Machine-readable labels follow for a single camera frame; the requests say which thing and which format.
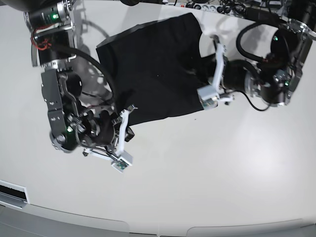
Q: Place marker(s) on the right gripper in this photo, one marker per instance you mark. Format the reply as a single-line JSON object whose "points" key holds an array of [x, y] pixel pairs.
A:
{"points": [[109, 133]]}

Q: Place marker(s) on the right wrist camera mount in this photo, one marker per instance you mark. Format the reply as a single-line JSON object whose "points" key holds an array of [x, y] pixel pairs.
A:
{"points": [[119, 161]]}

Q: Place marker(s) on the white table slot bracket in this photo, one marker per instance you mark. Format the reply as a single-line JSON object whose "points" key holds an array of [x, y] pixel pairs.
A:
{"points": [[13, 195]]}

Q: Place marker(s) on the white power strip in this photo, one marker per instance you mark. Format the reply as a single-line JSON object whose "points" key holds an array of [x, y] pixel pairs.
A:
{"points": [[227, 7]]}

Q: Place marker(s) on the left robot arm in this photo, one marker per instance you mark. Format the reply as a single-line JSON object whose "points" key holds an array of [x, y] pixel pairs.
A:
{"points": [[275, 77]]}

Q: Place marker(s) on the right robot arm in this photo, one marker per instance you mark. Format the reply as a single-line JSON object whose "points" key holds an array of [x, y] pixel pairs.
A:
{"points": [[54, 45]]}

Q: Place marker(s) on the black t-shirt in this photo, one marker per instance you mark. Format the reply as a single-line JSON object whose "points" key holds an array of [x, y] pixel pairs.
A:
{"points": [[157, 66]]}

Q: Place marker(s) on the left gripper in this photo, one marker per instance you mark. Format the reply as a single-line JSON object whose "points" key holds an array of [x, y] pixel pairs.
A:
{"points": [[239, 76]]}

